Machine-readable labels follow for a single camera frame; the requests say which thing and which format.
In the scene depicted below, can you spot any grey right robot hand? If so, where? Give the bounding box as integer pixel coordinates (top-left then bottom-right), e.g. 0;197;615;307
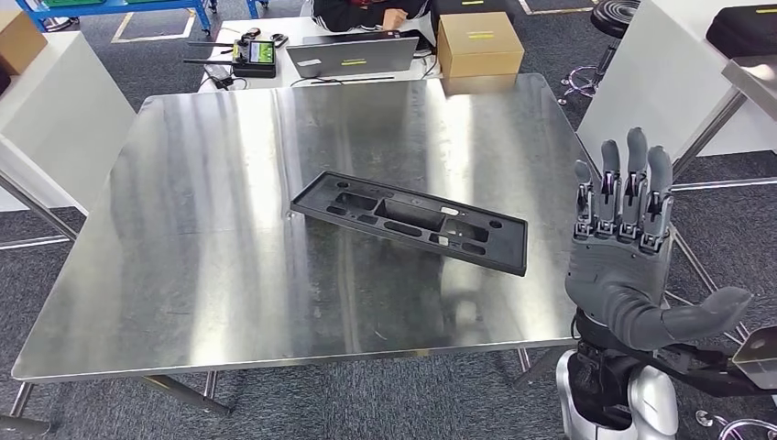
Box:
564;126;754;354

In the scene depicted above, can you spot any black plastic plate frame part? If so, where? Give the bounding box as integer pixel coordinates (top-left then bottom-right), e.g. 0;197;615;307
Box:
290;170;530;278

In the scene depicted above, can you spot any stainless steel workbench table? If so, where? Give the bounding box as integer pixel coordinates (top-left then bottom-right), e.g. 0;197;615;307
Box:
0;72;608;435

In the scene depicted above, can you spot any person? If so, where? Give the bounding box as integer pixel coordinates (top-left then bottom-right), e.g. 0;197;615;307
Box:
311;0;435;33

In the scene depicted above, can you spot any grey laptop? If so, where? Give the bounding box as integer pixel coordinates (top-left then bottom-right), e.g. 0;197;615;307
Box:
285;31;421;80

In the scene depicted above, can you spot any cardboard box with yellow label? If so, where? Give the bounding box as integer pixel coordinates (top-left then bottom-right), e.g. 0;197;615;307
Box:
436;10;525;79

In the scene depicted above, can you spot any white desk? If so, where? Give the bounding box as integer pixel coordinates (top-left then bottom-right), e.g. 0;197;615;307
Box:
197;16;440;93

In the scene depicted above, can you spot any black remote controller with screen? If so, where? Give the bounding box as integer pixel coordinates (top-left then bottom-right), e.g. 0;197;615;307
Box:
183;36;279;79

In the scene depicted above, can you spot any black power adapter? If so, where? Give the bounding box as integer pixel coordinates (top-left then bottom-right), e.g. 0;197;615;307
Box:
202;62;235;89

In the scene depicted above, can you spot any white panelled steel table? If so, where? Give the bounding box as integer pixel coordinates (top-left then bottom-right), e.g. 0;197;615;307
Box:
0;30;137;244
575;0;777;341

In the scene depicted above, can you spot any blue metal cart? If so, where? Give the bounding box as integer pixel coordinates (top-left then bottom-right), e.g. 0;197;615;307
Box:
15;0;268;35

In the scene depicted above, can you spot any black fabric object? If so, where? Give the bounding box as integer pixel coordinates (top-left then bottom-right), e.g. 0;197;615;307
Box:
706;5;777;59

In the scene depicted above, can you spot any plain brown cardboard box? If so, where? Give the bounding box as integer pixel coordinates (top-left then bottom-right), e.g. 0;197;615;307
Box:
0;8;49;77

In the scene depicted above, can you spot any black desk cable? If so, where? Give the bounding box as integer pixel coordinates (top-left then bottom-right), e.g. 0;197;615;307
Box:
290;73;396;86

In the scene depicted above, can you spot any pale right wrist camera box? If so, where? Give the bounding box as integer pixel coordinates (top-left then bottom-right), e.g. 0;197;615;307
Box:
731;325;777;390

